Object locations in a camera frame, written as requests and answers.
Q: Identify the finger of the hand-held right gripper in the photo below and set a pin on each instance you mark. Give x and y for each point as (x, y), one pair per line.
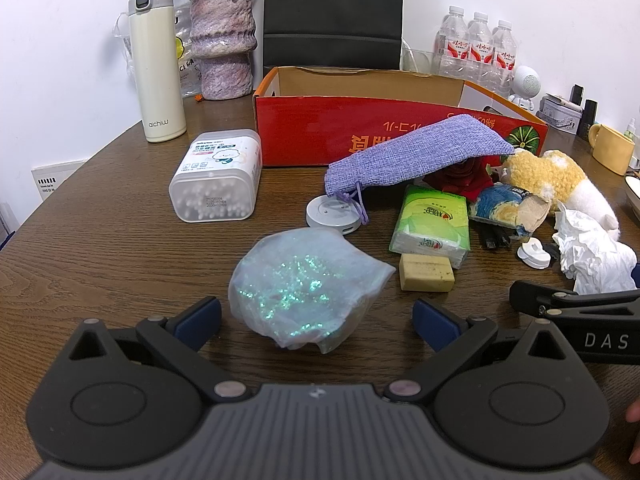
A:
(530, 296)

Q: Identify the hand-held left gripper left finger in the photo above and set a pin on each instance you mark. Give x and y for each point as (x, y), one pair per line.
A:
(200, 321)

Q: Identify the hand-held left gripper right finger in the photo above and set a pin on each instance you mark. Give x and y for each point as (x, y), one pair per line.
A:
(434, 324)

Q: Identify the small white hook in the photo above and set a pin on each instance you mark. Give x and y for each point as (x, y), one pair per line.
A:
(532, 255)

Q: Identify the beige soap bar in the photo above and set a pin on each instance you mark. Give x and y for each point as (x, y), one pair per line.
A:
(425, 272)

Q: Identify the white tissue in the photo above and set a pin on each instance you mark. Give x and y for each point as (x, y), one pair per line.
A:
(590, 250)

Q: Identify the blue painted paper packet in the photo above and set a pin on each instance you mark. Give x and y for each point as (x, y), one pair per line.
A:
(497, 202)

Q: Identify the green tissue packet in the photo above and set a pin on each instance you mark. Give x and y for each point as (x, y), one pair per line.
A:
(430, 220)

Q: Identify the glittery plastic bag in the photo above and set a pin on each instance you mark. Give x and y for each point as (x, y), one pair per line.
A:
(300, 285)

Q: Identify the yellow white plush toy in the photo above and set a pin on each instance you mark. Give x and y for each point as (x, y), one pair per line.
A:
(545, 175)

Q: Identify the red fabric rose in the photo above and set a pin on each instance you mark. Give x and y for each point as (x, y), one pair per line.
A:
(460, 180)

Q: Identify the clear cotton swab box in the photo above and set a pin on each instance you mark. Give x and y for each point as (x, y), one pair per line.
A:
(215, 180)

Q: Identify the purple woven pouch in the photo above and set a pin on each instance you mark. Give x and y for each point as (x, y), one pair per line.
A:
(415, 155)

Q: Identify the red cardboard box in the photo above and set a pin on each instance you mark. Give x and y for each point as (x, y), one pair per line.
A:
(300, 130)

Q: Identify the wooden desktop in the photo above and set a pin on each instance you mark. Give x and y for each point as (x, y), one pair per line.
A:
(100, 260)

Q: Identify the person's right hand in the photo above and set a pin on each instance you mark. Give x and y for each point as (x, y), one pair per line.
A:
(635, 430)

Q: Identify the white dish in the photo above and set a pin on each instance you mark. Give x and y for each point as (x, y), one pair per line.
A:
(634, 195)

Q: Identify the white round device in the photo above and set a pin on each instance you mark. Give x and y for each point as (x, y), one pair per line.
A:
(330, 212)

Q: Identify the yellow mug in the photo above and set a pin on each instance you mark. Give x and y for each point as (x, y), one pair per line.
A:
(612, 150)

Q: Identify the tall black box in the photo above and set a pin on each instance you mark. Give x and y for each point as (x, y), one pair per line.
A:
(589, 120)

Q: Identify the grey tin box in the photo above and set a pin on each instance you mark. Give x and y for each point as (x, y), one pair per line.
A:
(560, 112)

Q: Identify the small black box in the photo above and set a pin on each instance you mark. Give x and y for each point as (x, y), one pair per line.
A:
(577, 94)

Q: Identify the white robot figure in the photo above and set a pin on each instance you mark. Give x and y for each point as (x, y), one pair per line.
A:
(526, 82)

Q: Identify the clear water bottle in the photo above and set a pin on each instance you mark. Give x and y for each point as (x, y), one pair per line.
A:
(504, 57)
(452, 45)
(480, 50)

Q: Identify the clear smiley plastic bag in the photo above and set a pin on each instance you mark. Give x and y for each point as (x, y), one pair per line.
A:
(184, 76)

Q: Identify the cream thermos bottle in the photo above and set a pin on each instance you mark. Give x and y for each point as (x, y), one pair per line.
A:
(157, 70)

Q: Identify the clear glass cup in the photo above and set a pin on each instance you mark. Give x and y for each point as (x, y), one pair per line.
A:
(417, 60)

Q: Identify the black paper bag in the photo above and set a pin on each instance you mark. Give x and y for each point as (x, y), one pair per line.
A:
(330, 10)

